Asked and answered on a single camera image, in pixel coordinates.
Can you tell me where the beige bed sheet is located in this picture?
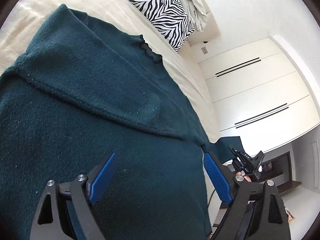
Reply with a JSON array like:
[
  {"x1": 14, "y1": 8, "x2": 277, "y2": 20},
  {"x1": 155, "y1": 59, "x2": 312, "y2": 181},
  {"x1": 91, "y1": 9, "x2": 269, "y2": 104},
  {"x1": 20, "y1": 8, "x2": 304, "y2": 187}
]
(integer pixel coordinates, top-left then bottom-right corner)
[{"x1": 1, "y1": 0, "x2": 221, "y2": 142}]

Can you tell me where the dark teal knit sweater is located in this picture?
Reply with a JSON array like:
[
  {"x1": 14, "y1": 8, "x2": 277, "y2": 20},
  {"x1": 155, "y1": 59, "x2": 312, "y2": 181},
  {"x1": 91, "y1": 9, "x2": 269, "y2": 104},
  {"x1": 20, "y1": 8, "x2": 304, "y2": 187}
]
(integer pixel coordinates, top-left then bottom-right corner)
[{"x1": 1, "y1": 5, "x2": 241, "y2": 239}]

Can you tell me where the zebra print pillow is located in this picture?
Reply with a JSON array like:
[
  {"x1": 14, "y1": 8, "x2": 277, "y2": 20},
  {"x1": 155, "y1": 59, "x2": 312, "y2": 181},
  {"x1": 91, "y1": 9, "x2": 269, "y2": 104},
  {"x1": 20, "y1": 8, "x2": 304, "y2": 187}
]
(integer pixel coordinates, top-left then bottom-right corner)
[{"x1": 128, "y1": 0, "x2": 195, "y2": 52}]

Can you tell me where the white crumpled duvet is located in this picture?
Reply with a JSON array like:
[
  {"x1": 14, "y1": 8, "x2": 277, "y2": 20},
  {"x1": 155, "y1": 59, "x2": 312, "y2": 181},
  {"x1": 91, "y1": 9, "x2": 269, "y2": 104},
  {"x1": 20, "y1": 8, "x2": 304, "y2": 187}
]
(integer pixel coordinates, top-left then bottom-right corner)
[{"x1": 180, "y1": 0, "x2": 208, "y2": 32}]

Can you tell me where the person's right hand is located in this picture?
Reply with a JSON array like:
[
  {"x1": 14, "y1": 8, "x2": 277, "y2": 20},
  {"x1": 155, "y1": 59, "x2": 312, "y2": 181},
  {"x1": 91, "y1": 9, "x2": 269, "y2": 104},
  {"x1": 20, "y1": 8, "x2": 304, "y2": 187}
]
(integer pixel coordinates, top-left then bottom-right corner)
[{"x1": 236, "y1": 171, "x2": 252, "y2": 182}]

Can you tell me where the white wardrobe with black handles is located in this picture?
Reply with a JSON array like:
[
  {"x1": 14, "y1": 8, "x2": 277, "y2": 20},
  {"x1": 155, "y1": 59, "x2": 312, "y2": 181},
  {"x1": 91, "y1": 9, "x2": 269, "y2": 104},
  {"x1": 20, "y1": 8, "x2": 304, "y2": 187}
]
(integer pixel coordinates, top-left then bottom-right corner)
[{"x1": 200, "y1": 38, "x2": 319, "y2": 155}]

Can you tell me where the wall power socket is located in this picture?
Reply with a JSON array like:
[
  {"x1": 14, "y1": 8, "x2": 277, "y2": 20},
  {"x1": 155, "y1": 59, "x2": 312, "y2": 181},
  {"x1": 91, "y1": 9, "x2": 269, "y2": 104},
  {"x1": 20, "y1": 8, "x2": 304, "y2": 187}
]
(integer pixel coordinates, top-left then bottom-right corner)
[{"x1": 201, "y1": 47, "x2": 208, "y2": 55}]

